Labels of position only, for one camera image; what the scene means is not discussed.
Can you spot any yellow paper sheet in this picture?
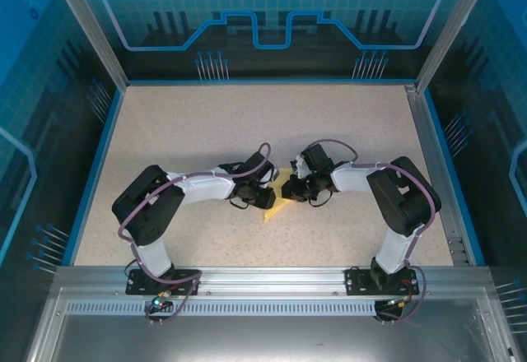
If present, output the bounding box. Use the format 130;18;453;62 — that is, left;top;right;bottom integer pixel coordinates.
262;165;298;225

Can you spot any steel front panel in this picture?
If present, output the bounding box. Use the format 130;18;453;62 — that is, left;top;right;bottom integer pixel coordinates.
24;287;515;362

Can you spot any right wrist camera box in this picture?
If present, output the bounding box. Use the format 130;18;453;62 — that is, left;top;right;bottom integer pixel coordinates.
290;154;310;178

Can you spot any aluminium mounting rail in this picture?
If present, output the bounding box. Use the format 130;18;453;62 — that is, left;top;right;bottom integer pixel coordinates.
53;266;493;294

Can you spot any slotted grey cable duct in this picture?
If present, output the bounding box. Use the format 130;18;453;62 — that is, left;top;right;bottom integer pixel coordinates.
64;300;478;314

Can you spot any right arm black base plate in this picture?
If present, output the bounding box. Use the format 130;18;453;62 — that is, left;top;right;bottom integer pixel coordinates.
344;267;421;297

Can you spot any aluminium side rail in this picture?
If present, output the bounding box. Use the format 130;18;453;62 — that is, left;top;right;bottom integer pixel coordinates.
405;84;474;267

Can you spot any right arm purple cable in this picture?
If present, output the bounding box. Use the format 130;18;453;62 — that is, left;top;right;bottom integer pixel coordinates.
308;139;438;324

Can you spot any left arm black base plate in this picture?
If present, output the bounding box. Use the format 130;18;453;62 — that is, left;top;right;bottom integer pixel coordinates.
125;268;202;297

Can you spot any aluminium frame post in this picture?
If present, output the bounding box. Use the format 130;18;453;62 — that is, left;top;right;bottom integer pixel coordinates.
415;0;495;94
44;0;129;91

